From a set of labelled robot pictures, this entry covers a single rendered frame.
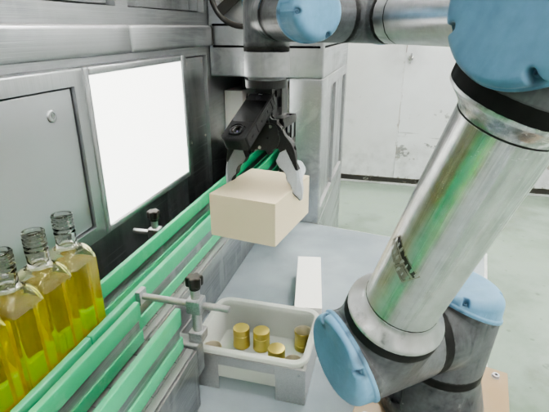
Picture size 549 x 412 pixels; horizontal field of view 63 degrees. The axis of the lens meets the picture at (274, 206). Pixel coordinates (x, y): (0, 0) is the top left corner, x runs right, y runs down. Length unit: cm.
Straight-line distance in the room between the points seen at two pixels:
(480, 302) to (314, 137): 98
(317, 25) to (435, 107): 364
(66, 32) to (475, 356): 83
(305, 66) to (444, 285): 109
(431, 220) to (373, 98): 382
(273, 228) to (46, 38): 49
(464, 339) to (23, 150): 71
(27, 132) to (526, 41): 71
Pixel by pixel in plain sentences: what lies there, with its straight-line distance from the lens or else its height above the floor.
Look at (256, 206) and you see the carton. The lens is 72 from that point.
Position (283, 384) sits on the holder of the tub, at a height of 79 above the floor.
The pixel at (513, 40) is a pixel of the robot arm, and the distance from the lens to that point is 33.
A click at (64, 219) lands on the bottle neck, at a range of 69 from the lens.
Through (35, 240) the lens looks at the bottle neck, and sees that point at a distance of 66.
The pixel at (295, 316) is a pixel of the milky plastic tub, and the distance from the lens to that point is 97.
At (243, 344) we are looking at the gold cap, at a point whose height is 78.
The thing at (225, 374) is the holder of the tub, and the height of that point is 78.
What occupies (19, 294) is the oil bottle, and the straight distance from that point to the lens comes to 63.
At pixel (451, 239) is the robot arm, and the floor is 121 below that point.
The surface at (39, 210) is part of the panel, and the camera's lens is 86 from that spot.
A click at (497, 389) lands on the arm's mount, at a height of 84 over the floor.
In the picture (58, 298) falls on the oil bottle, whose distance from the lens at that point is 68.
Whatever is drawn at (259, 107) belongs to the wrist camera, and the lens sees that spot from 74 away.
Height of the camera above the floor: 139
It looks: 22 degrees down
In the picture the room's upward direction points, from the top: straight up
